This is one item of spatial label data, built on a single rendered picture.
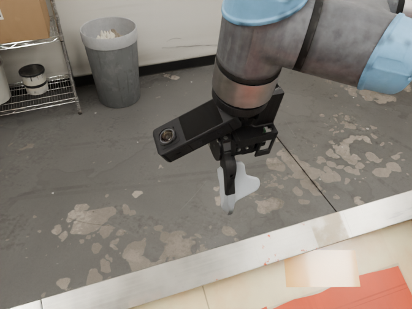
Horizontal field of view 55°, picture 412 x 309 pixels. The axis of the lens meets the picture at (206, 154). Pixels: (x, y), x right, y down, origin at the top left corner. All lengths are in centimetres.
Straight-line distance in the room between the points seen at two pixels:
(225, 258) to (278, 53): 25
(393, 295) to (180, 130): 36
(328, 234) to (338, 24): 28
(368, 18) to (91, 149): 285
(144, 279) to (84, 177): 246
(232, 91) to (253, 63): 5
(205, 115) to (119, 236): 204
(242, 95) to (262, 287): 25
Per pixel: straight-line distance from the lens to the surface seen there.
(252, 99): 44
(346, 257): 59
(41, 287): 242
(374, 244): 62
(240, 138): 51
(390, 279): 62
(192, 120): 50
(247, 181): 57
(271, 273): 55
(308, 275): 56
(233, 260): 50
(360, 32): 39
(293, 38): 38
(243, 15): 38
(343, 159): 311
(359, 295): 60
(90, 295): 48
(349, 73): 40
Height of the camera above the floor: 193
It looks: 40 degrees down
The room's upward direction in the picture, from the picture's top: straight up
